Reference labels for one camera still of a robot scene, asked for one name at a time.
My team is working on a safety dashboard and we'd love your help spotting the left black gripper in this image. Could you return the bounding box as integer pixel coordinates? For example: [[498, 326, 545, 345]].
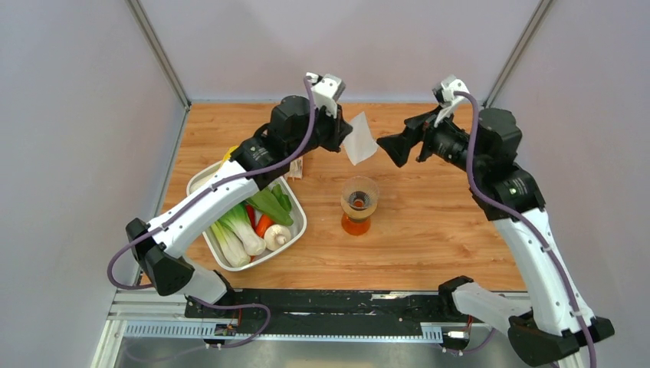
[[287, 102, 353, 162]]

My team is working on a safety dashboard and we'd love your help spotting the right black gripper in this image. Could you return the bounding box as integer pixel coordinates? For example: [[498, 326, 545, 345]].
[[376, 103, 487, 177]]

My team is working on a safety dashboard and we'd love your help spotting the white paper coffee filter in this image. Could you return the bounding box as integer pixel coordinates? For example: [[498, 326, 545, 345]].
[[343, 112, 379, 166]]

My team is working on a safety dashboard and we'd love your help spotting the wooden dripper ring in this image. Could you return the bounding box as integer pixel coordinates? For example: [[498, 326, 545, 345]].
[[341, 199, 380, 220]]

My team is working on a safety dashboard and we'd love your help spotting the orange glass carafe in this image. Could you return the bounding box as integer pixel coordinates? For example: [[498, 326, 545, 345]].
[[341, 213, 372, 236]]

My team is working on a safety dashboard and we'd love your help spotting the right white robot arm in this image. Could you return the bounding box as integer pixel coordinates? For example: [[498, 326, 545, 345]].
[[378, 108, 615, 367]]

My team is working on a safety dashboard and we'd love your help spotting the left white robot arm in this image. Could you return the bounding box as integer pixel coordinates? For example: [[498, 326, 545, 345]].
[[126, 95, 353, 318]]

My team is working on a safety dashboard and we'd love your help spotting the green leafy vegetable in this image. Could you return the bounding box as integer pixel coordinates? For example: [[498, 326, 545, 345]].
[[246, 188, 294, 226]]

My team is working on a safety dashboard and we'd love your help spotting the white vegetable tray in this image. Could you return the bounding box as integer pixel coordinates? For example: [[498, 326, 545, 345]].
[[185, 161, 307, 272]]

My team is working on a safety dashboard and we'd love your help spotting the yellow napa cabbage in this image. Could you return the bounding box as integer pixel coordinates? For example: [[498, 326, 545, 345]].
[[222, 146, 238, 162]]

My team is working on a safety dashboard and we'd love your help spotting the orange carrot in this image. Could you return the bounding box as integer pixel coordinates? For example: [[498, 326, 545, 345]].
[[255, 214, 274, 238]]

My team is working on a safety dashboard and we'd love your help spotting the red chili pepper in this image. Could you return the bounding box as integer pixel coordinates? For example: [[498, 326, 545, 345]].
[[245, 205, 257, 228]]

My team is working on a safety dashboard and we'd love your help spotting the white mushroom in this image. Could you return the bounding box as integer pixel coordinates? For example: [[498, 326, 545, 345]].
[[264, 225, 292, 251]]

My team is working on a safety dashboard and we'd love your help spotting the green bok choy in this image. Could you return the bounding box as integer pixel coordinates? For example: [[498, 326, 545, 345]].
[[218, 204, 266, 256]]

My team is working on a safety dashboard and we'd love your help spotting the pale bok choy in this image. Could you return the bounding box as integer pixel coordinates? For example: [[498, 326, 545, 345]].
[[210, 222, 251, 268]]

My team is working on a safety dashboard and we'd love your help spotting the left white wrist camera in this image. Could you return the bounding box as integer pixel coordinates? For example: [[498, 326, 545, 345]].
[[305, 72, 346, 118]]

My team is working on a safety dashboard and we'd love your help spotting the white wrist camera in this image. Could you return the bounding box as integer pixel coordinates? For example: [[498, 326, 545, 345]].
[[432, 74, 469, 128], [305, 72, 346, 118]]

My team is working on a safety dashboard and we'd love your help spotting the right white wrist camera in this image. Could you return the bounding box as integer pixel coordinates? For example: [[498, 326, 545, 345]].
[[432, 74, 469, 128]]

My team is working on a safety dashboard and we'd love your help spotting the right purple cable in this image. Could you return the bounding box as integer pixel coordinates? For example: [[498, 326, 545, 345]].
[[452, 90, 598, 368]]

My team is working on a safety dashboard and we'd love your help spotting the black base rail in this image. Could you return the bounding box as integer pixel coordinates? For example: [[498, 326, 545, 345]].
[[185, 288, 468, 337]]

